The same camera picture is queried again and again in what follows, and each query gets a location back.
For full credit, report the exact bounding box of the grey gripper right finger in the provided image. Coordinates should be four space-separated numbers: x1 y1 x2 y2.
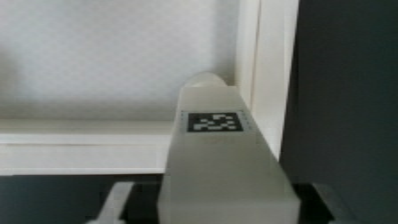
314 183 363 224

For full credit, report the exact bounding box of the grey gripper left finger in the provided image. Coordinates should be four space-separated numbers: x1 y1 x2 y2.
86 182 136 224

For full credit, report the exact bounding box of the white desk leg angled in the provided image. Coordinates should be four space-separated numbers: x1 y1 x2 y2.
159 72 301 224

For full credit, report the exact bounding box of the white desk top tray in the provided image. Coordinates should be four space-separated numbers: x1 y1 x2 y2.
0 0 301 176

